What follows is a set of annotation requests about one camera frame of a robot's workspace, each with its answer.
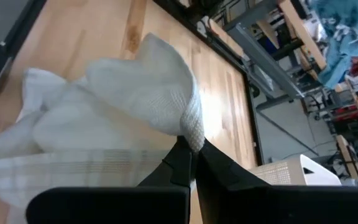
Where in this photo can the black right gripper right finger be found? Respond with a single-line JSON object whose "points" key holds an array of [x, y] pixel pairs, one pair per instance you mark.
{"points": [[222, 174]]}

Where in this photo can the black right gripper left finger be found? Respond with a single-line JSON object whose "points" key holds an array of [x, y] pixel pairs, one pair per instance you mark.
{"points": [[176, 171]]}

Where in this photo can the white towel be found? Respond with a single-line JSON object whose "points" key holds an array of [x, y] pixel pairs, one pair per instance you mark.
{"points": [[120, 102]]}

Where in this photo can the white perforated plastic basket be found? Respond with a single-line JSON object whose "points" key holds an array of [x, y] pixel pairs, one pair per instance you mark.
{"points": [[291, 171]]}

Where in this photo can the wooden workbench with grey legs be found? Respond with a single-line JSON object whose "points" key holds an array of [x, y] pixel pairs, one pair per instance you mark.
{"points": [[269, 62]]}

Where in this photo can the teal cloth pile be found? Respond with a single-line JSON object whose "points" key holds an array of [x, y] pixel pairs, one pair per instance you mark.
{"points": [[346, 31]]}

